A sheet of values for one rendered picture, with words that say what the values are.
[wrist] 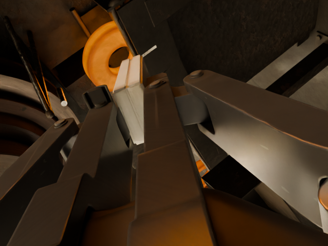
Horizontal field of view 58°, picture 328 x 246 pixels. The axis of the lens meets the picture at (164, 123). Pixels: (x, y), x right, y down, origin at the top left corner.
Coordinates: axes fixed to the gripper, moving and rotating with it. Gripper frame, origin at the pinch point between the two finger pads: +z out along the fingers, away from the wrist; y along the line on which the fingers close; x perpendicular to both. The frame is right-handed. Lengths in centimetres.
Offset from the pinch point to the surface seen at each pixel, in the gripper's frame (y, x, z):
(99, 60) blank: -10.0, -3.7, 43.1
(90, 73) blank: -12.8, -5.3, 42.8
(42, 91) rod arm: -18.2, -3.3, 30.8
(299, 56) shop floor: 60, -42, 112
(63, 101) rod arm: -15.2, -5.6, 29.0
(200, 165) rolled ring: 2, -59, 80
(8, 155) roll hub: -26.6, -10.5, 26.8
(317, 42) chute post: 62, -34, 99
